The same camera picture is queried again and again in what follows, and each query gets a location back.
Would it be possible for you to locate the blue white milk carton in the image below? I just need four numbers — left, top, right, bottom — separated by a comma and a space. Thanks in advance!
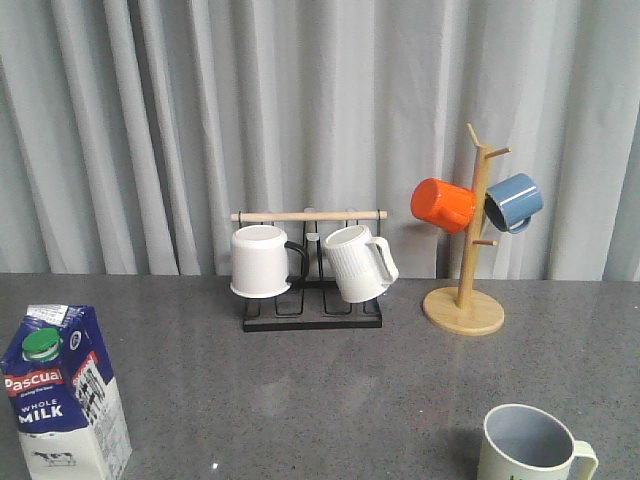
1, 304, 132, 479

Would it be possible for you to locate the grey curtain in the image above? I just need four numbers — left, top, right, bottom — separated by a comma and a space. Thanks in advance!
1, 1, 639, 280

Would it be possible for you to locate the white ribbed mug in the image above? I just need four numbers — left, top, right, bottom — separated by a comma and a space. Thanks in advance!
323, 225, 399, 303

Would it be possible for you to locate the white mug black handle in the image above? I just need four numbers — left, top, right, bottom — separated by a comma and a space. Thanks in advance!
230, 225, 309, 299

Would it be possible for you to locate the orange mug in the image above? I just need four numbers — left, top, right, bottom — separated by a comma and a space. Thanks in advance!
410, 178, 476, 234

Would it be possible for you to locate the blue mug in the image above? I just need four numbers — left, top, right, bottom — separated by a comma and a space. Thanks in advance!
484, 173, 544, 234

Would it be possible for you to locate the wooden mug tree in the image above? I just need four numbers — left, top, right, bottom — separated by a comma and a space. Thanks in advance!
422, 124, 511, 336

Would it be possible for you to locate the black metal mug rack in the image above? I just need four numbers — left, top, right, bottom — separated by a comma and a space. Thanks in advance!
231, 208, 388, 332

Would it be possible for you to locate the pale green HOME mug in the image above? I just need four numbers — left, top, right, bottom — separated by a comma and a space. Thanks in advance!
477, 403, 599, 479

